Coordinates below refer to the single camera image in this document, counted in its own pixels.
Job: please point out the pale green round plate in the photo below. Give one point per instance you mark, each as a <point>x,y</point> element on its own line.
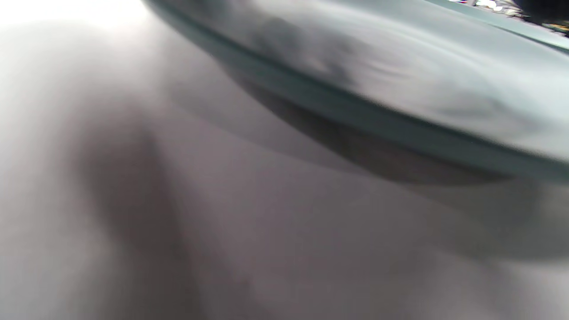
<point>400,75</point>

